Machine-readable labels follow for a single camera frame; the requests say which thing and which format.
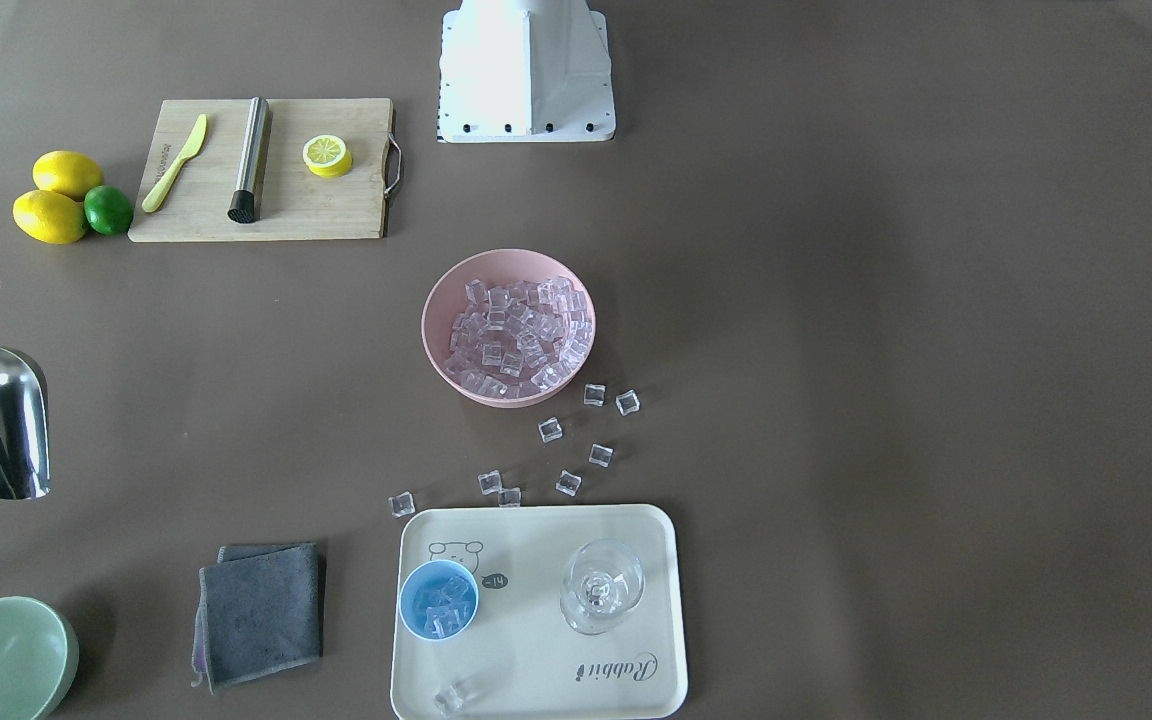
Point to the folded grey cloth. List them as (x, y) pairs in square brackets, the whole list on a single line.
[(259, 613)]

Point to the spilled ice cube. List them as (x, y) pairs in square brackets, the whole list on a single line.
[(550, 429), (628, 402), (402, 505), (593, 395), (510, 498), (568, 484), (601, 455), (490, 482)]

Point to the clear wine glass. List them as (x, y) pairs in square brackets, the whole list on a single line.
[(602, 584)]

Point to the yellow lemon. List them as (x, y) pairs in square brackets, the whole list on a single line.
[(50, 217), (70, 173)]

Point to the yellow plastic knife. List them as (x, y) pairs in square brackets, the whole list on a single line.
[(189, 150)]

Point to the pink bowl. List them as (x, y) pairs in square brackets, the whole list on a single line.
[(448, 298)]

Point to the cream rabbit serving tray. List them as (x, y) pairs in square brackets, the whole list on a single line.
[(519, 659)]

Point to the half lemon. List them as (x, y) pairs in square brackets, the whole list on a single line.
[(327, 156)]

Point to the green ceramic bowl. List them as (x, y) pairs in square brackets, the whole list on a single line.
[(39, 654)]

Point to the ice cubes in cup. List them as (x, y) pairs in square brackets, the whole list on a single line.
[(443, 607)]

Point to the light blue plastic cup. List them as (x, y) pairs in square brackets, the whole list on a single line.
[(432, 570)]

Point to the ice cube on tray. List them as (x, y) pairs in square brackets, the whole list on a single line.
[(450, 700)]

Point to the pile of clear ice cubes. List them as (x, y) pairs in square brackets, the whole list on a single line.
[(519, 340)]

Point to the upper yellow lemon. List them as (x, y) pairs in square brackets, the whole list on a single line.
[(70, 173)]

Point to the green lime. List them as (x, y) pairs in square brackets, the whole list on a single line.
[(107, 210)]

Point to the lower yellow lemon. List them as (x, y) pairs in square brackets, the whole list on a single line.
[(50, 217)]

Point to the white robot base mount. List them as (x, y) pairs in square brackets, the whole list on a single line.
[(525, 72)]

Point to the steel muddler black tip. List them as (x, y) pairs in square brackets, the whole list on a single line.
[(245, 202)]

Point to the bamboo cutting board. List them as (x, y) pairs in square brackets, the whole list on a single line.
[(294, 204)]

